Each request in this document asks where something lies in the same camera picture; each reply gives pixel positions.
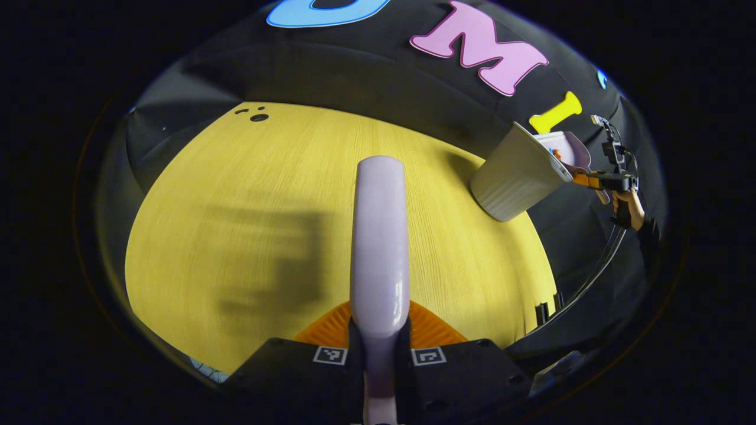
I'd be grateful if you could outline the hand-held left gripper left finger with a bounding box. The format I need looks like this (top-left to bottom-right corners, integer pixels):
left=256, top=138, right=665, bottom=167
left=227, top=301, right=366, bottom=425

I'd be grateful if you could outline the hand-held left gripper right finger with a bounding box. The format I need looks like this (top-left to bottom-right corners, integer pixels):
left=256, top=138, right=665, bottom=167
left=395, top=300, right=532, bottom=425

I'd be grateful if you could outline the pink dustpan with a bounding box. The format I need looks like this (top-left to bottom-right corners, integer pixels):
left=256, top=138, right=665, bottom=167
left=535, top=131, right=592, bottom=175

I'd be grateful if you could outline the white ribbed garbage bin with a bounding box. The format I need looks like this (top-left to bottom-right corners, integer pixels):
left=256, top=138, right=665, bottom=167
left=470, top=122, right=575, bottom=223

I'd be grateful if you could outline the small pink broom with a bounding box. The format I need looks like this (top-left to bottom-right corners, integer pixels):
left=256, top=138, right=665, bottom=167
left=350, top=156, right=411, bottom=425

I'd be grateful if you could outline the wooden desktop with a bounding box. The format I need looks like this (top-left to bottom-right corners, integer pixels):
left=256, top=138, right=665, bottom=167
left=124, top=102, right=559, bottom=375

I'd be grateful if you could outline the black backdrop cloth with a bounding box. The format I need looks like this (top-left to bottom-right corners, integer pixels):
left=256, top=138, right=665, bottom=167
left=97, top=0, right=668, bottom=378

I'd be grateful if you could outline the black cable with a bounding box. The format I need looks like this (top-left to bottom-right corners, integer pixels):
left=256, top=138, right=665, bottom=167
left=520, top=224, right=627, bottom=338

